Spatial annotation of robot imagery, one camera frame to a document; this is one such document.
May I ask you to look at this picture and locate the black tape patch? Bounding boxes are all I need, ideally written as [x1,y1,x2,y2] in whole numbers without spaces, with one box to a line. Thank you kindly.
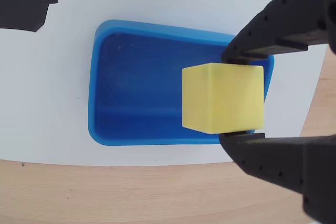
[0,0,65,34]

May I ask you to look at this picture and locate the white rectangular board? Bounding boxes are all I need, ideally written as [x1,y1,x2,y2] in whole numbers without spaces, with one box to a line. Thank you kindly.
[0,0,329,167]

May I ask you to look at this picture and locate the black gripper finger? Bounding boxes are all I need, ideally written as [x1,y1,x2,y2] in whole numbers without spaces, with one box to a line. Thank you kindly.
[221,0,336,66]
[218,133,336,224]

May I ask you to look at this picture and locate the blue rectangular bin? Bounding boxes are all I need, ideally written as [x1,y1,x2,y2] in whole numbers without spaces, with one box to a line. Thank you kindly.
[87,19,275,147]

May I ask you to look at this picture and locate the yellow cube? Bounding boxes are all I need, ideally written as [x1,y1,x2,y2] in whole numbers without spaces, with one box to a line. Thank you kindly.
[181,62,265,134]

